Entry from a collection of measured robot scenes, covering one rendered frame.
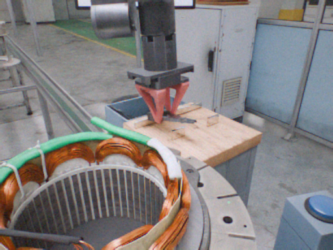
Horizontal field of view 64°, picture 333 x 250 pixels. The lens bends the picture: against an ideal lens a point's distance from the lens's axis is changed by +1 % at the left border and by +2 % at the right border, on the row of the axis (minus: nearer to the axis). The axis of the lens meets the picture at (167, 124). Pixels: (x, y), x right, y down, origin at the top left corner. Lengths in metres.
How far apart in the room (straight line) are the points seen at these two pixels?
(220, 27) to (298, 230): 2.15
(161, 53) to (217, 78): 2.12
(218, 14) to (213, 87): 0.63
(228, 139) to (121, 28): 0.26
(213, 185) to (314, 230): 0.15
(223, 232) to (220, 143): 0.23
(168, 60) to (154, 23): 0.06
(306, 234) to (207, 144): 0.19
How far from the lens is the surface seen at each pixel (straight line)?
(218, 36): 2.47
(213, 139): 0.49
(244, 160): 0.53
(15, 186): 0.31
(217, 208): 0.31
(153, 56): 0.44
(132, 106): 0.68
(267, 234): 0.74
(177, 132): 0.48
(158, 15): 0.43
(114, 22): 0.44
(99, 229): 0.39
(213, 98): 2.60
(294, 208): 0.43
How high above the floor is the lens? 1.30
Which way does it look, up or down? 26 degrees down
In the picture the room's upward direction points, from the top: straight up
